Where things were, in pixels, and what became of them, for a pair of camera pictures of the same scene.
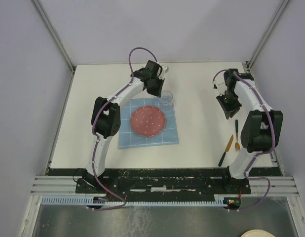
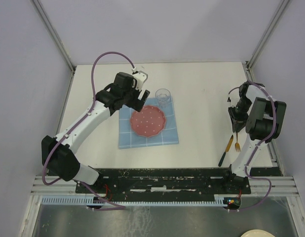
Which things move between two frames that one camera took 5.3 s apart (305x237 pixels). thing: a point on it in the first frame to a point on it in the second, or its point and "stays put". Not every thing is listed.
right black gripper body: (229, 102) to (240, 111)
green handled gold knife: (228, 146) stays put
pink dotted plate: (147, 121) stays put
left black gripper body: (156, 87) to (132, 100)
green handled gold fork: (237, 145) stays put
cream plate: (257, 233) stays put
